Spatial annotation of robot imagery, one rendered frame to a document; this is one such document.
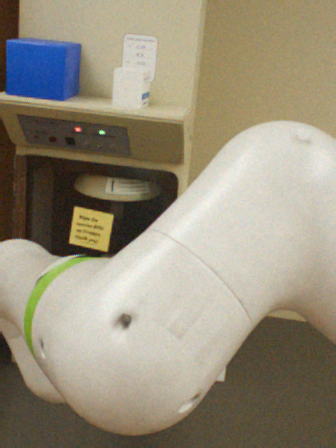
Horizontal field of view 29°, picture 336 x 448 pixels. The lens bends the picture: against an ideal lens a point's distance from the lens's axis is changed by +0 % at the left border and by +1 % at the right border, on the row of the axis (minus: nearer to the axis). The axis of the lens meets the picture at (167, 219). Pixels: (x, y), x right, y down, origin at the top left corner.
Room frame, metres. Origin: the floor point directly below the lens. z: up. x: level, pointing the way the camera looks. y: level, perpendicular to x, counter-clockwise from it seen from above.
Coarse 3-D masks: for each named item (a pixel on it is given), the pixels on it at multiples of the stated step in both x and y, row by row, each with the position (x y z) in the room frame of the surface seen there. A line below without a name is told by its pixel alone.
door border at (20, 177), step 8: (24, 160) 1.19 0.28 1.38; (24, 168) 1.19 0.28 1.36; (16, 176) 1.19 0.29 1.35; (24, 176) 1.19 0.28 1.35; (24, 184) 1.19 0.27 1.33; (24, 192) 1.19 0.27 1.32; (16, 200) 1.19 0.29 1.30; (24, 200) 1.19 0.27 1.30; (16, 208) 1.19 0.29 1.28; (24, 208) 1.19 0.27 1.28; (16, 216) 1.19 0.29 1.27; (24, 216) 1.19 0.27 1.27; (16, 224) 1.19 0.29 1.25; (24, 224) 1.19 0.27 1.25; (16, 232) 1.19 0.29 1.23; (24, 232) 1.19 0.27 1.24
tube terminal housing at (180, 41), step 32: (32, 0) 1.20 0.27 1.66; (64, 0) 1.19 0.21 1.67; (96, 0) 1.19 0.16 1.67; (128, 0) 1.18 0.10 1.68; (160, 0) 1.18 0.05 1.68; (192, 0) 1.17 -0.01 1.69; (32, 32) 1.20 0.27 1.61; (64, 32) 1.19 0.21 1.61; (96, 32) 1.19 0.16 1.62; (128, 32) 1.18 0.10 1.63; (160, 32) 1.17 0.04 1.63; (192, 32) 1.17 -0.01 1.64; (96, 64) 1.19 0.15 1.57; (160, 64) 1.17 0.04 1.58; (192, 64) 1.17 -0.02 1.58; (96, 96) 1.19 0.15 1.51; (160, 96) 1.17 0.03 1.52; (192, 96) 1.18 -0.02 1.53; (192, 128) 1.25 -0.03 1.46; (96, 160) 1.18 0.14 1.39; (128, 160) 1.18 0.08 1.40
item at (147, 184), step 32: (32, 160) 1.19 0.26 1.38; (64, 160) 1.18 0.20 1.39; (32, 192) 1.19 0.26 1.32; (64, 192) 1.18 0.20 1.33; (96, 192) 1.17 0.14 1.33; (128, 192) 1.17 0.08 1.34; (160, 192) 1.16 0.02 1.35; (32, 224) 1.19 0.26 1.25; (64, 224) 1.18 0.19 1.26; (128, 224) 1.17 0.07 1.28; (64, 256) 1.18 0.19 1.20; (96, 256) 1.17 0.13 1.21
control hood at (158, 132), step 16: (0, 96) 1.09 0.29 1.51; (16, 96) 1.09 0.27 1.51; (80, 96) 1.16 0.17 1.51; (0, 112) 1.11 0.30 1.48; (16, 112) 1.10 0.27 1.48; (32, 112) 1.09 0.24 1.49; (48, 112) 1.09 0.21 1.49; (64, 112) 1.08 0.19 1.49; (80, 112) 1.07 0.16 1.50; (96, 112) 1.07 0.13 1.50; (112, 112) 1.07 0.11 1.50; (128, 112) 1.06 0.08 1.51; (144, 112) 1.06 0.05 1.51; (160, 112) 1.07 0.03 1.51; (176, 112) 1.09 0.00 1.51; (16, 128) 1.14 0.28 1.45; (128, 128) 1.09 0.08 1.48; (144, 128) 1.08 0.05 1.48; (160, 128) 1.07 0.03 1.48; (176, 128) 1.07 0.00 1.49; (32, 144) 1.17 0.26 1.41; (144, 144) 1.11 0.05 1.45; (160, 144) 1.11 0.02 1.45; (176, 144) 1.10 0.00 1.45; (160, 160) 1.14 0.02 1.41; (176, 160) 1.14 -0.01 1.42
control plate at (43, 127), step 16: (32, 128) 1.13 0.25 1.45; (48, 128) 1.12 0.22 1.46; (64, 128) 1.11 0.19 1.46; (96, 128) 1.10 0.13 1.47; (112, 128) 1.09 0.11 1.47; (48, 144) 1.16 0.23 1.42; (64, 144) 1.15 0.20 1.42; (80, 144) 1.14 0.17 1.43; (96, 144) 1.13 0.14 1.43; (128, 144) 1.12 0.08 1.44
